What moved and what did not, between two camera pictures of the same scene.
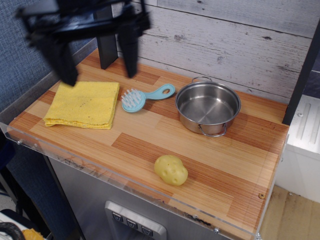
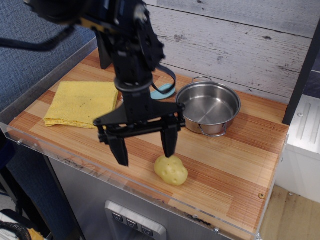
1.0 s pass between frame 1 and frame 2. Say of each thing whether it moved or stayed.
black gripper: moved
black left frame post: stayed
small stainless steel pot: stayed
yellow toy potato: stayed
